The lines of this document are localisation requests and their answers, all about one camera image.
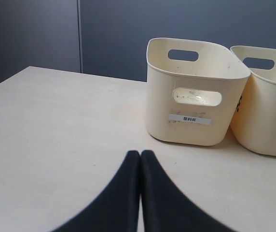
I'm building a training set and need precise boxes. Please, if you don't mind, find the white label on left bin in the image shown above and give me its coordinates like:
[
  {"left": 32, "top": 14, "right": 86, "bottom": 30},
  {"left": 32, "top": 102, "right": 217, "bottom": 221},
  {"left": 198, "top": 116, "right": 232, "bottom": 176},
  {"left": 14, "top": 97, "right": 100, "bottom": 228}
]
[{"left": 168, "top": 114, "right": 212, "bottom": 125}]

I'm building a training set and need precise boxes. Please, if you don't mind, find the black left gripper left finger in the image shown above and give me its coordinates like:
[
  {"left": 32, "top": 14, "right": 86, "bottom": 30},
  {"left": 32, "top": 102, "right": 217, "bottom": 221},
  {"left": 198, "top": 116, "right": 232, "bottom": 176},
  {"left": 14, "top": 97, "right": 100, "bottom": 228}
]
[{"left": 54, "top": 150, "right": 140, "bottom": 232}]

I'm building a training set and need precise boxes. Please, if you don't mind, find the cream plastic bin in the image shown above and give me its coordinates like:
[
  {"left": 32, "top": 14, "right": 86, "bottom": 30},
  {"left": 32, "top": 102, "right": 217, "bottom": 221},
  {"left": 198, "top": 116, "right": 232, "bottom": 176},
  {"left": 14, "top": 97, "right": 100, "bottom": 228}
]
[
  {"left": 145, "top": 38, "right": 250, "bottom": 146},
  {"left": 230, "top": 45, "right": 276, "bottom": 156}
]

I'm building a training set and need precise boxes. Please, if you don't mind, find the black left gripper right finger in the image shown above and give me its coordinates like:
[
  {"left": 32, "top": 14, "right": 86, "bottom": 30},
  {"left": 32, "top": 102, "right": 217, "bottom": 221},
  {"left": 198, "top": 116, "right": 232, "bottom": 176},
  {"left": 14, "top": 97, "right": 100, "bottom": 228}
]
[{"left": 140, "top": 150, "right": 233, "bottom": 232}]

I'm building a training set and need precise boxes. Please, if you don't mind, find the cream plastic bin left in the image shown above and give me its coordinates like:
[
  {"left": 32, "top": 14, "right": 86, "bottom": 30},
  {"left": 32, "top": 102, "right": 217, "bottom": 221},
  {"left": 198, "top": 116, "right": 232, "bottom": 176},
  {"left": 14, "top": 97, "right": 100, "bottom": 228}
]
[{"left": 145, "top": 38, "right": 250, "bottom": 146}]

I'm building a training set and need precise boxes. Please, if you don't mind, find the cream plastic bin middle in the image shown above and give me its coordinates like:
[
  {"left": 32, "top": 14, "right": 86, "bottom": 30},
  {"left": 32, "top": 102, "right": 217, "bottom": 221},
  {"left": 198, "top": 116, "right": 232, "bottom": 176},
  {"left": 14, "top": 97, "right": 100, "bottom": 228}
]
[{"left": 230, "top": 45, "right": 276, "bottom": 156}]

